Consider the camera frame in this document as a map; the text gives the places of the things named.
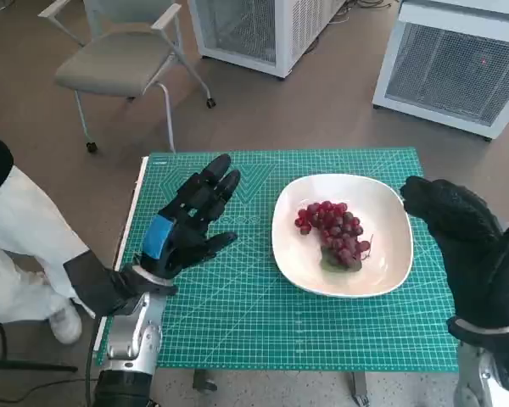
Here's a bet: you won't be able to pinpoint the black knitted glove right hand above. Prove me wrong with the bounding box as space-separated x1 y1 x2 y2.
400 176 509 327

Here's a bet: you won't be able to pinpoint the black left hand blue tape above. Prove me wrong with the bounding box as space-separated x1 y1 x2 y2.
133 153 241 281

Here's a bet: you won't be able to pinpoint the purple toy grape bunch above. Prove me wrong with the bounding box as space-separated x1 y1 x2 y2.
294 201 373 272

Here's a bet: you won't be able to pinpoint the white plate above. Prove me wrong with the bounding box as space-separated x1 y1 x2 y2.
271 173 415 298

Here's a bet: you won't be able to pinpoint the green cutting mat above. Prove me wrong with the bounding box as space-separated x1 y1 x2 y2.
92 147 459 374

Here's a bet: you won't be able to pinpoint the grey table leg with caster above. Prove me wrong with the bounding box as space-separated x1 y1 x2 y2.
193 368 218 393
350 372 370 404

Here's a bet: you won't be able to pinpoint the person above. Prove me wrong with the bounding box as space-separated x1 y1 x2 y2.
0 122 94 344

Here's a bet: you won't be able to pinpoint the white mesh cabinet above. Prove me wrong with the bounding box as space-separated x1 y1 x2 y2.
372 0 509 140
187 0 344 79

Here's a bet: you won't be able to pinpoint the black floor bar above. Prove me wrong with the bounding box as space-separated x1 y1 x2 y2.
0 358 80 373

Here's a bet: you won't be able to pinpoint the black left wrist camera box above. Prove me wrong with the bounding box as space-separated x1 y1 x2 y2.
62 249 124 317

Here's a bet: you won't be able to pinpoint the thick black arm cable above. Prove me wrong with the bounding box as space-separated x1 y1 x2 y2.
84 317 101 407

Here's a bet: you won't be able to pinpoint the grey chair white frame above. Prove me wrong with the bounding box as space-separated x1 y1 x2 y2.
37 0 218 154

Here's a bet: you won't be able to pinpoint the thin floor cables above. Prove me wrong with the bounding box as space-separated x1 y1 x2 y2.
334 0 398 22

